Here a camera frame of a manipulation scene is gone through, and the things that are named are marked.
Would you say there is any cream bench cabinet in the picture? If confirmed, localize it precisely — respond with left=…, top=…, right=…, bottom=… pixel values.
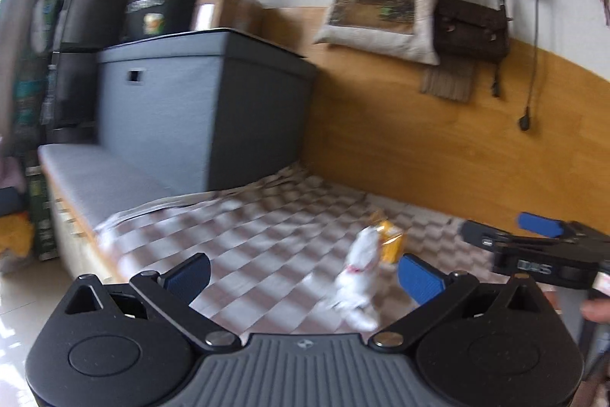
left=43, top=178, right=125, bottom=285

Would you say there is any brown cardboard box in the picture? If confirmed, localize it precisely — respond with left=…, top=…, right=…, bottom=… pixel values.
left=191, top=0, right=266, bottom=37

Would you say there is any golden yellow wrapper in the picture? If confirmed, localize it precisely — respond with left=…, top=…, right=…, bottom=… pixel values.
left=369, top=209, right=407, bottom=265

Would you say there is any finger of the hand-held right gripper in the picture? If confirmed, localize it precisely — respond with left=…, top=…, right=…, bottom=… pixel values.
left=461, top=219, right=507, bottom=248
left=517, top=212, right=588, bottom=242

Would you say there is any grey brown curtain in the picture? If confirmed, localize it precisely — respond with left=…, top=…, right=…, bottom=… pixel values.
left=0, top=0, right=96, bottom=156

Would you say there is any wooden back panel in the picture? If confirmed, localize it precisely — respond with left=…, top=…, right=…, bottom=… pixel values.
left=264, top=6, right=610, bottom=246

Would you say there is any person's right hand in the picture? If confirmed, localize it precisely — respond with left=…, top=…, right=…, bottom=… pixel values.
left=581, top=271, right=610, bottom=325

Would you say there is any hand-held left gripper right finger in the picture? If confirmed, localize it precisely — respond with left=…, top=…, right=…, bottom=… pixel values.
left=369, top=253, right=549, bottom=349

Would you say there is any green cardboard box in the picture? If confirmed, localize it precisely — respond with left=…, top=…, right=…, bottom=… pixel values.
left=25, top=164, right=61, bottom=263

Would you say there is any pink bag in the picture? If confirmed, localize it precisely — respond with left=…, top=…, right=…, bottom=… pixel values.
left=0, top=154, right=24, bottom=193

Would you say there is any dark grey bin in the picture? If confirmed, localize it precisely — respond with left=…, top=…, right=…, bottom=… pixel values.
left=0, top=188, right=26, bottom=217

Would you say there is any grey fabric storage box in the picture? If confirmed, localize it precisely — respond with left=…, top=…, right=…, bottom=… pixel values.
left=95, top=28, right=319, bottom=193

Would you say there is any black drawer tower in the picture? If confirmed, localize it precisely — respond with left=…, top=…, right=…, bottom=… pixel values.
left=48, top=0, right=163, bottom=145

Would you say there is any checked brown white cloth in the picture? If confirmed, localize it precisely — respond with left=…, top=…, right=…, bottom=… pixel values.
left=93, top=163, right=564, bottom=337

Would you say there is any brown fringed cloth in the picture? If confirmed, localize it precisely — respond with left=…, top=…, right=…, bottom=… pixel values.
left=419, top=54, right=480, bottom=103

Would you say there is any black metal shelf rack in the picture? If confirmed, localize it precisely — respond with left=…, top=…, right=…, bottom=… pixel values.
left=13, top=0, right=63, bottom=142

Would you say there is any short black hanging cable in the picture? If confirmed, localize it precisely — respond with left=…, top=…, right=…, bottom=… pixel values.
left=488, top=0, right=514, bottom=99

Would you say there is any yellow cloth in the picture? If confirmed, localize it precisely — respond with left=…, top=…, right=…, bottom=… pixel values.
left=0, top=211, right=37, bottom=258

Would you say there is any grey bench cushion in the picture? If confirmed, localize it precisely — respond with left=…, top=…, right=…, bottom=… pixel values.
left=37, top=142, right=178, bottom=229

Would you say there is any black box with flower print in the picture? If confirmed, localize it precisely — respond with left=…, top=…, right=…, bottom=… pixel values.
left=123, top=0, right=201, bottom=44

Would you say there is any dark brown satchel bag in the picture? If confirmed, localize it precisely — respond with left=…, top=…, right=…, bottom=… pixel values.
left=435, top=0, right=510, bottom=64

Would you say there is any long black hanging cable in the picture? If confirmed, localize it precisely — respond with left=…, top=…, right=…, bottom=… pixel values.
left=517, top=0, right=543, bottom=132

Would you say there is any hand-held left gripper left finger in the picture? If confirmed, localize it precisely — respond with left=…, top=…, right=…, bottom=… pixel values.
left=62, top=253, right=244, bottom=353

